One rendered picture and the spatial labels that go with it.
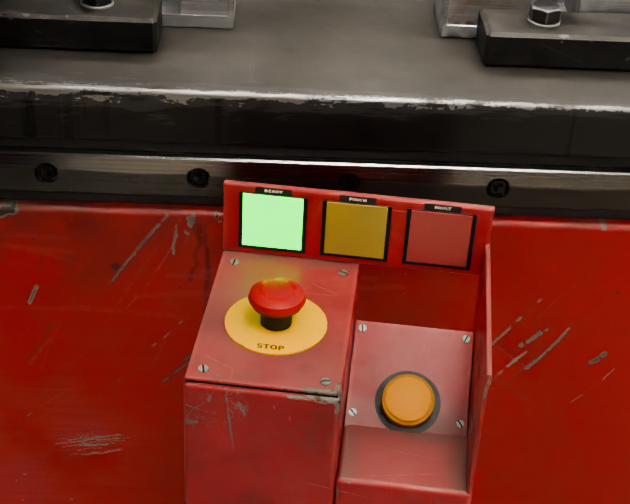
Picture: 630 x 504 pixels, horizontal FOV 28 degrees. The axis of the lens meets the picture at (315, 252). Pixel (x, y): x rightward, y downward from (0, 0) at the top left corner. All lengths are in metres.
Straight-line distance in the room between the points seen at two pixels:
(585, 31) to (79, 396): 0.54
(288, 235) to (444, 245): 0.12
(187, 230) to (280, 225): 0.13
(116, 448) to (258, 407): 0.37
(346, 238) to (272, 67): 0.17
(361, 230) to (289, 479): 0.19
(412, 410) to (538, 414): 0.29
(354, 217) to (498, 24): 0.22
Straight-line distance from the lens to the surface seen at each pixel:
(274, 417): 0.84
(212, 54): 1.03
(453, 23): 1.09
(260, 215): 0.93
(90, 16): 1.03
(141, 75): 1.00
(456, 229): 0.92
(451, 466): 0.89
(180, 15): 1.08
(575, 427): 1.19
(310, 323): 0.88
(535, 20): 1.05
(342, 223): 0.93
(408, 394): 0.91
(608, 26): 1.07
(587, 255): 1.07
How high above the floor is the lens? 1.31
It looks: 34 degrees down
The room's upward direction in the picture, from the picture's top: 3 degrees clockwise
